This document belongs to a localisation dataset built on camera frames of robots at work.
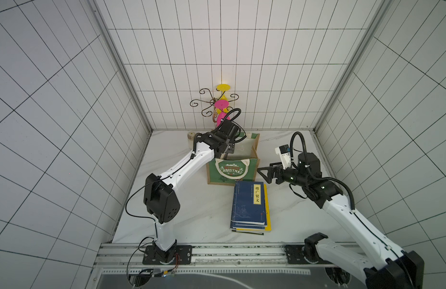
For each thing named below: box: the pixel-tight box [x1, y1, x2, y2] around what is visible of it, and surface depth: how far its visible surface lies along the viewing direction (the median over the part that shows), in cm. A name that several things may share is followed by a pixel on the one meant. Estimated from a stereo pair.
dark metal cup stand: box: [189, 88, 240, 124], surface depth 92 cm
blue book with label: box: [231, 180, 267, 226], surface depth 76 cm
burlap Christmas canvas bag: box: [206, 132, 261, 187], surface depth 87 cm
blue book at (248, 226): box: [230, 220, 268, 230], surface depth 71 cm
